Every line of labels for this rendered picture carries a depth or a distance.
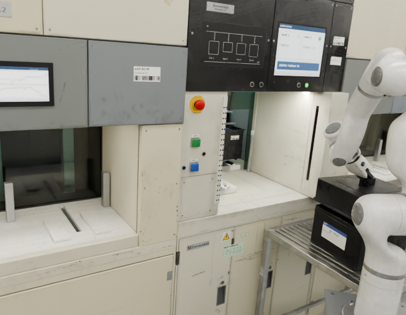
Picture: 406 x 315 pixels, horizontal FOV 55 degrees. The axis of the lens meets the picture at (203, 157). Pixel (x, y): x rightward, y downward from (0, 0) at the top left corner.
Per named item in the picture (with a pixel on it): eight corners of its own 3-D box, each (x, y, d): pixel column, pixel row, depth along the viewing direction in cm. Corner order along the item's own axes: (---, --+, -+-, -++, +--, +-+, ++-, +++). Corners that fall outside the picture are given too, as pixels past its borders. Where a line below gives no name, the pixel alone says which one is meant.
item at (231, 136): (208, 168, 227) (213, 114, 218) (191, 159, 243) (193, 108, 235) (242, 164, 240) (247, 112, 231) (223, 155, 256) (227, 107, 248)
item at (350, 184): (363, 227, 147) (370, 194, 143) (311, 199, 172) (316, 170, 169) (417, 218, 159) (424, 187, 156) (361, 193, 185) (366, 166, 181)
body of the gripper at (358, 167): (365, 150, 150) (376, 169, 156) (346, 144, 159) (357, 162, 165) (353, 164, 150) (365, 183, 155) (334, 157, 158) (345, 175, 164)
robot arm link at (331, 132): (357, 157, 148) (358, 140, 154) (342, 134, 141) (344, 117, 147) (336, 162, 153) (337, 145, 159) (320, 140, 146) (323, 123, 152)
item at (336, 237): (308, 240, 177) (314, 204, 173) (355, 232, 189) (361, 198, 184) (355, 272, 153) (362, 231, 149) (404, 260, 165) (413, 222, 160)
